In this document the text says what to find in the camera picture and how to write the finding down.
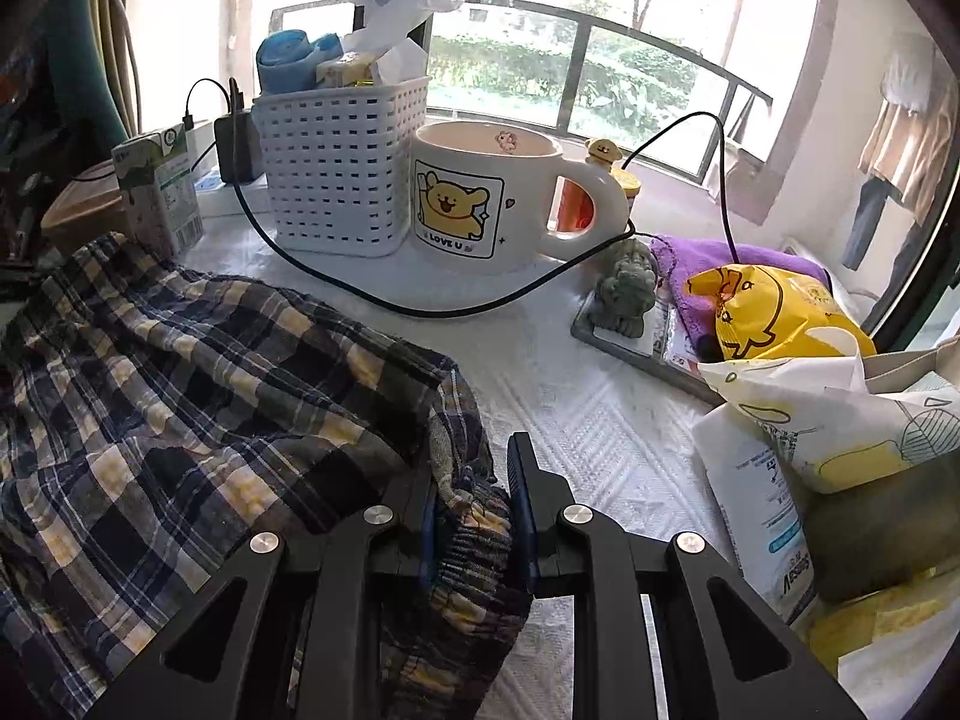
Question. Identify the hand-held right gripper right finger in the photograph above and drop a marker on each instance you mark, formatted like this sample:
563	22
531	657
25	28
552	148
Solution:
521	510

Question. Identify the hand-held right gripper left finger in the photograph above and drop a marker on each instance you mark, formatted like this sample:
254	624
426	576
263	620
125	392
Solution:
424	540

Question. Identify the plaid flannel shirt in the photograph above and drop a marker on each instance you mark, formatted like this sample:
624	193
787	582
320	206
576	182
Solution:
187	390

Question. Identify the grey tray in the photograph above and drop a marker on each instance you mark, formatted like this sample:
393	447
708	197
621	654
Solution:
637	352

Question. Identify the white wet wipes pack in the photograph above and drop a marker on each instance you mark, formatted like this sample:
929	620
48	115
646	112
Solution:
757	495

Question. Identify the grey green figurine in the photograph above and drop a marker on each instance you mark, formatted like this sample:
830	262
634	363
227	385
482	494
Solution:
626	289

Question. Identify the white bear print mug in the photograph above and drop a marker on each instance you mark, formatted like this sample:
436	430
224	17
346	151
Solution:
517	225

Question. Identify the white yellow printed packet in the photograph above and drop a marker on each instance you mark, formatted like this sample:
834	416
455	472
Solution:
817	420

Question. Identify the purple cloth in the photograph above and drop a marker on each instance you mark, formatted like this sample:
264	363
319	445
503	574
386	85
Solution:
697	255

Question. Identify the yellow snack bag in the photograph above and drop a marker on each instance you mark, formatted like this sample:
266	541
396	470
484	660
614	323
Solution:
772	307

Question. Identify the canvas tote bag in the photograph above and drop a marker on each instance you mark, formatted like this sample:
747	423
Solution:
885	525

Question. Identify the orange bottle with bear cap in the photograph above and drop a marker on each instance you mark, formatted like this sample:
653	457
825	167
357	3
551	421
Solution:
604	154

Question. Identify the white plastic basket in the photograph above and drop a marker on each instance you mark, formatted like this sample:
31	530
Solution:
337	165

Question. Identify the black charger adapter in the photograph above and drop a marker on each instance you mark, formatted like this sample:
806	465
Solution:
236	150

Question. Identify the white green milk carton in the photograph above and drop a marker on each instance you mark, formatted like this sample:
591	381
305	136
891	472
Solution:
161	195

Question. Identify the black window railing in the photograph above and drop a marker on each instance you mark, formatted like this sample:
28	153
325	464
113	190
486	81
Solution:
577	52

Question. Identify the small yellow box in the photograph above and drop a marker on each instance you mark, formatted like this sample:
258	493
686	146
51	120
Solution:
345	69

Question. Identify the wooden bowl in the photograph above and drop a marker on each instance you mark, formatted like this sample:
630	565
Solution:
79	210

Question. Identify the clear plastic bag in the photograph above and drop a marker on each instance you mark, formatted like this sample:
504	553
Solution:
390	30

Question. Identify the blue bag roll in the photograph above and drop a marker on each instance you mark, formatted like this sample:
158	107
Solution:
289	60

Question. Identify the hanging clothes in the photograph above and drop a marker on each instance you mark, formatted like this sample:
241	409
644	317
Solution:
900	142

